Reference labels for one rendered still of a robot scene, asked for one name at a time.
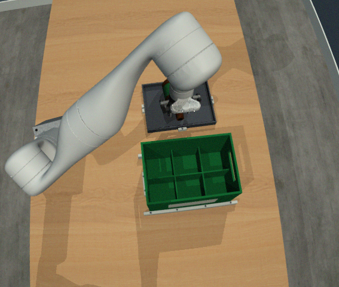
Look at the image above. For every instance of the green divided crate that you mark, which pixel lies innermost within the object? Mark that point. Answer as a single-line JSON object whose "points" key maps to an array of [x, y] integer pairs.
{"points": [[190, 171]]}

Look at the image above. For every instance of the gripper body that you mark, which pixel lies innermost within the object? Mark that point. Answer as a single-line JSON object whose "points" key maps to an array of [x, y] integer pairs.
{"points": [[170, 100]]}

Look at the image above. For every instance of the brown bottle with green label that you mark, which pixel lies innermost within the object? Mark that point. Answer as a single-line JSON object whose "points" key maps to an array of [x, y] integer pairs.
{"points": [[165, 86]]}

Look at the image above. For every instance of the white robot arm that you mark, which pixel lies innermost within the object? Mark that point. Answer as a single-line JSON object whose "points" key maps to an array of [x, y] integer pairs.
{"points": [[180, 48]]}

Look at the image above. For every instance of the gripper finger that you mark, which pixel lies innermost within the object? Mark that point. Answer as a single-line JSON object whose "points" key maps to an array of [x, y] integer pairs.
{"points": [[165, 109], [197, 97]]}

